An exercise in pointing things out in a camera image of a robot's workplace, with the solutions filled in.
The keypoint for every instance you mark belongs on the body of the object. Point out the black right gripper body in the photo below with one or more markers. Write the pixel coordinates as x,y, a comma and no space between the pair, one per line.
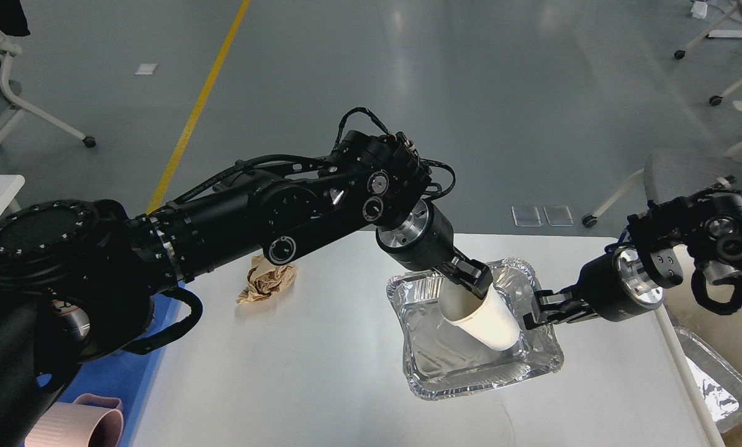
617,287

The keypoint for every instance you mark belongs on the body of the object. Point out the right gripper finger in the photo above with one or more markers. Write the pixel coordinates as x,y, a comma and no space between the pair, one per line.
567,299
542,317

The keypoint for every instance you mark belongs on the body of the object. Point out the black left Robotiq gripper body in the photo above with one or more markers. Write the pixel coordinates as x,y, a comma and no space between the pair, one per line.
424,240

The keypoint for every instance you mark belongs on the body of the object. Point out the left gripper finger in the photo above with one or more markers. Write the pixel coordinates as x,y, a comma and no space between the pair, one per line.
453,273
472,275

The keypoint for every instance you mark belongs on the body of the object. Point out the white paper cup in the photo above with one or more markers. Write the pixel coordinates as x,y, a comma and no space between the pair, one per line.
488,319

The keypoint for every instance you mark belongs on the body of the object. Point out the aluminium foil tray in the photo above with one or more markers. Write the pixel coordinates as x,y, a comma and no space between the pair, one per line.
441,360

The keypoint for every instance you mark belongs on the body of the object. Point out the brown paper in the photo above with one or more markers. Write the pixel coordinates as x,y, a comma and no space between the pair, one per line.
266,280

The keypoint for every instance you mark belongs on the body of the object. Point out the pink HOME mug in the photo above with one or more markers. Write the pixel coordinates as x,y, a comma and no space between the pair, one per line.
89,420

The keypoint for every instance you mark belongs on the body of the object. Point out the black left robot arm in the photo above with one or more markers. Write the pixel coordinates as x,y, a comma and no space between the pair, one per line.
80,280

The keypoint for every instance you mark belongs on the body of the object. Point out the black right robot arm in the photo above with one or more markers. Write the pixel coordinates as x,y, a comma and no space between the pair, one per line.
708,224

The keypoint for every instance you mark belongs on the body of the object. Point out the grey office chair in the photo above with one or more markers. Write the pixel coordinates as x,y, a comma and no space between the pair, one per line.
668,174

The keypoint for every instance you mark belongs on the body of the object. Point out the white bin at right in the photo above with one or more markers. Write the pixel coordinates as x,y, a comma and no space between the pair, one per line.
713,347

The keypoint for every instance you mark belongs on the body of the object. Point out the blue plastic tray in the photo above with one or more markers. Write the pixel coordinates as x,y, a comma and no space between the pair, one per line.
126,376

